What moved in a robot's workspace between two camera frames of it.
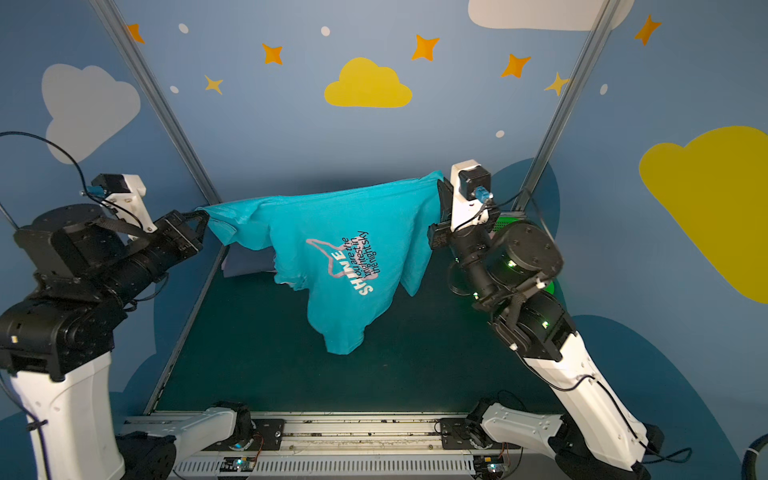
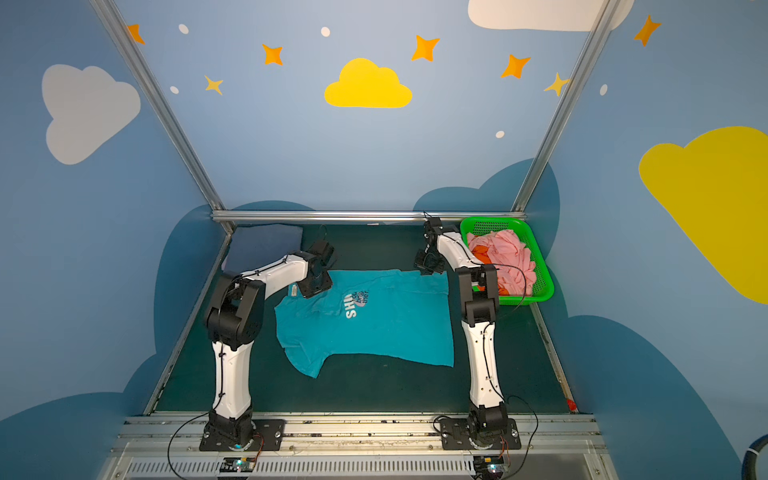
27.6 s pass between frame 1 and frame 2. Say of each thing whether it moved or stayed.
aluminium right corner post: stayed
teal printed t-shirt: moved
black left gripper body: moved
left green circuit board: stayed
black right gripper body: moved
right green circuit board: stayed
